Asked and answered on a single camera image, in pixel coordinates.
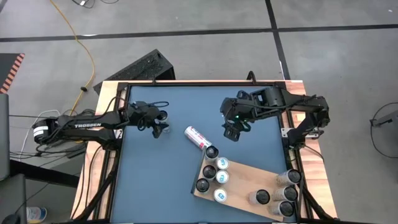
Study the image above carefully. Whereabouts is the wooden shelf black metal frame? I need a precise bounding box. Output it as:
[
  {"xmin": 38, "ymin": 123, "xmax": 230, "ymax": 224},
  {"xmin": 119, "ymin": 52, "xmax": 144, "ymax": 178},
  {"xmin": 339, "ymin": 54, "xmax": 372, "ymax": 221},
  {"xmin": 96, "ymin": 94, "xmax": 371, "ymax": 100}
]
[{"xmin": 190, "ymin": 146, "xmax": 302, "ymax": 222}]

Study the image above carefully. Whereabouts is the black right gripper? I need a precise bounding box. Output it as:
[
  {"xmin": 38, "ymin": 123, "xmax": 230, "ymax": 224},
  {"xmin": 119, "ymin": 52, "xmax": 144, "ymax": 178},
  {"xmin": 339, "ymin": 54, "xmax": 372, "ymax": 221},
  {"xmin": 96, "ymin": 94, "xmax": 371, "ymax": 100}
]
[{"xmin": 220, "ymin": 96, "xmax": 259, "ymax": 142}]

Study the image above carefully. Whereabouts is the black computer tower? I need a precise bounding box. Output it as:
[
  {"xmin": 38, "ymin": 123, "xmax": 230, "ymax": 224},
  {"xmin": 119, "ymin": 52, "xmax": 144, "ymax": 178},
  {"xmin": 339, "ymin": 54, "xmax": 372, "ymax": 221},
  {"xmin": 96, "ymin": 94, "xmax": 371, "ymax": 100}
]
[{"xmin": 93, "ymin": 49, "xmax": 177, "ymax": 96}]

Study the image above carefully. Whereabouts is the orange black striped floor mat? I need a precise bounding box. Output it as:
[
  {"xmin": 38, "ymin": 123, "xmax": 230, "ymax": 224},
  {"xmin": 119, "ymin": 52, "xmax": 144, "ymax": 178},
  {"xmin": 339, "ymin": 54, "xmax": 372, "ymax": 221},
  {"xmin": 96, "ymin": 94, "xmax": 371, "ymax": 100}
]
[{"xmin": 0, "ymin": 52, "xmax": 25, "ymax": 94}]

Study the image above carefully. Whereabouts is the white floor cable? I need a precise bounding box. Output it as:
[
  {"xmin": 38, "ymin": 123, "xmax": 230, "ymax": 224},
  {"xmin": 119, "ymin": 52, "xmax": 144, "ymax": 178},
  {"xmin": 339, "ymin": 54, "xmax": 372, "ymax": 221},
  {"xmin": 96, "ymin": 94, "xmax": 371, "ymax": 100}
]
[{"xmin": 18, "ymin": 108, "xmax": 63, "ymax": 153}]

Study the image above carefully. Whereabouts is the white plastic container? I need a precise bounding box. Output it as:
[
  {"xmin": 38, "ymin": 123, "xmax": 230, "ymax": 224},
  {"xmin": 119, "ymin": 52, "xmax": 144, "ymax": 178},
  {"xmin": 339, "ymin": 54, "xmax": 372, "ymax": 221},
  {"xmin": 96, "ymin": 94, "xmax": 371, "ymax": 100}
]
[{"xmin": 26, "ymin": 206, "xmax": 48, "ymax": 224}]

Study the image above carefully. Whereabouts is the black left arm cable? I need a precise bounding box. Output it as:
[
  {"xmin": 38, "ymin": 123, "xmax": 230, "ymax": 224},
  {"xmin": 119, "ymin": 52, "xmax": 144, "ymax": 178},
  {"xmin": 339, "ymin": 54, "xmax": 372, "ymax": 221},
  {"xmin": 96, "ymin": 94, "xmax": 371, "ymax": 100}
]
[{"xmin": 104, "ymin": 95, "xmax": 170, "ymax": 131}]

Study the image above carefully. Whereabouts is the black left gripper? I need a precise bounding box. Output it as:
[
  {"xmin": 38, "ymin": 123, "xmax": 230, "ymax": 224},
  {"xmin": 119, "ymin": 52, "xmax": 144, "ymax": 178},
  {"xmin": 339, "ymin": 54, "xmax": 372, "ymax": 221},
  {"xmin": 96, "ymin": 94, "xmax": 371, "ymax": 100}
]
[{"xmin": 126, "ymin": 101, "xmax": 170, "ymax": 139}]

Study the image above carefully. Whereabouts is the yellow floor cable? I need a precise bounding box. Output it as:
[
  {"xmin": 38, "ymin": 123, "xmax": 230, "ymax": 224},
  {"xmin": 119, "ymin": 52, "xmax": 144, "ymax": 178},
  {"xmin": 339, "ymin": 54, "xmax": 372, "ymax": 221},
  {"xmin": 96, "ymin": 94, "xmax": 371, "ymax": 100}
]
[{"xmin": 49, "ymin": 0, "xmax": 96, "ymax": 118}]

